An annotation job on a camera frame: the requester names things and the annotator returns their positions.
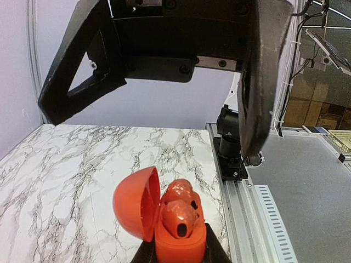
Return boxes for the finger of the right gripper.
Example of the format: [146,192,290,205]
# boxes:
[38,1,126,125]
[237,1,293,156]

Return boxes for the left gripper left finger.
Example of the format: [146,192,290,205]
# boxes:
[131,240,158,263]

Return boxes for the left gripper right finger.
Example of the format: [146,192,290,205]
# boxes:
[204,223,231,263]

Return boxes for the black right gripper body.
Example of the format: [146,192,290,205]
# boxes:
[110,1,257,83]

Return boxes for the red ear hook front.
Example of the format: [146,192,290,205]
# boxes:
[161,200,200,239]

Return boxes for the red ear hook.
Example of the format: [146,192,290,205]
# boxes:
[161,200,200,239]
[164,179,199,210]

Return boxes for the red bottle cap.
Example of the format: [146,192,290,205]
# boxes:
[113,167,207,262]

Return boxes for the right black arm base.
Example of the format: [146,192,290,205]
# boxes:
[213,105,264,181]

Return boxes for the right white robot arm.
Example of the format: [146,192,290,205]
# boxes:
[38,1,293,157]

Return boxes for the background desk clutter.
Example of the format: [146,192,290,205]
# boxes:
[272,1,350,136]

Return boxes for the front aluminium rail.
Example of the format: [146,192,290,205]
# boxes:
[205,123,298,262]

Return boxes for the right aluminium frame post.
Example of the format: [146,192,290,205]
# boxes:
[25,0,42,106]

